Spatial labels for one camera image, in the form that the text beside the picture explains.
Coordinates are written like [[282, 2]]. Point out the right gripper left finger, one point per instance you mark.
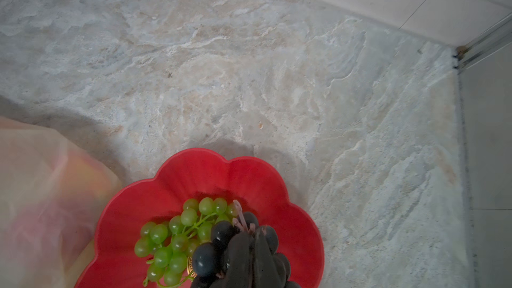
[[239, 270]]

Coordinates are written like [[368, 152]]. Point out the dark grape bunch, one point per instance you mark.
[[210, 261]]

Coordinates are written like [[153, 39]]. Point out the green grape bunch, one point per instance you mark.
[[168, 247]]

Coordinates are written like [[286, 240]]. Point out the cream plastic bag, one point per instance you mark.
[[52, 195]]

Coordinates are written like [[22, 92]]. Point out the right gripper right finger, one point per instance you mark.
[[270, 269]]

